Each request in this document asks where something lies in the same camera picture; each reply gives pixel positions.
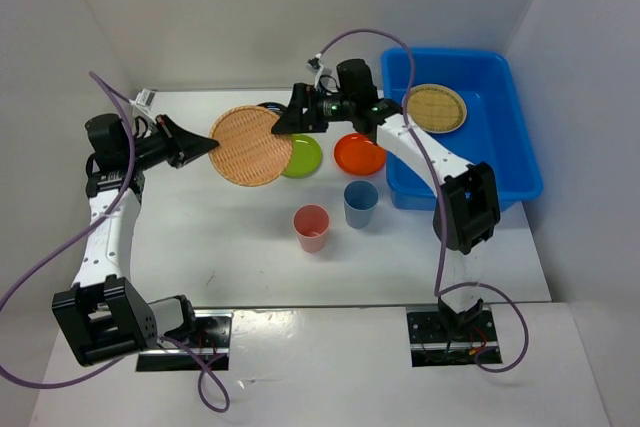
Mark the orange round plate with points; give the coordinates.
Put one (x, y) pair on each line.
(357, 155)

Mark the green round plate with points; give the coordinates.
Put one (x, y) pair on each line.
(306, 157)

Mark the black round plate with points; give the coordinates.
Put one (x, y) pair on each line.
(276, 107)

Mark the green-rimmed bamboo woven plate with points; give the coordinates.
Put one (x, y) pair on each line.
(436, 109)

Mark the brown woven bamboo plate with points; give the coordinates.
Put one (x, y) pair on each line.
(249, 154)

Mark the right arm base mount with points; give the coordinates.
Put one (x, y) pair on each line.
(433, 345)

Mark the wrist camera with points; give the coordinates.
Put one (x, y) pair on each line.
(144, 100)
(319, 70)

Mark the blue plastic cup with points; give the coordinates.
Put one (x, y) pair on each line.
(360, 200)

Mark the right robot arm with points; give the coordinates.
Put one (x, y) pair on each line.
(467, 207)

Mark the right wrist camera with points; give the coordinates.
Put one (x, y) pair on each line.
(319, 70)

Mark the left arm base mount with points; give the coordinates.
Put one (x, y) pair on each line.
(210, 342)

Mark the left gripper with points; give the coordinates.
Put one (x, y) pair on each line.
(180, 144)

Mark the pink plastic cup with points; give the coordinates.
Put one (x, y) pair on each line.
(311, 224)

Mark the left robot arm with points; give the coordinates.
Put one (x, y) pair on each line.
(102, 316)

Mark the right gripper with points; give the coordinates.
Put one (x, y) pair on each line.
(295, 120)

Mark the blue plastic bin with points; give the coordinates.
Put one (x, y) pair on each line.
(494, 130)

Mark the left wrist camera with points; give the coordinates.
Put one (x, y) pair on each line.
(144, 100)

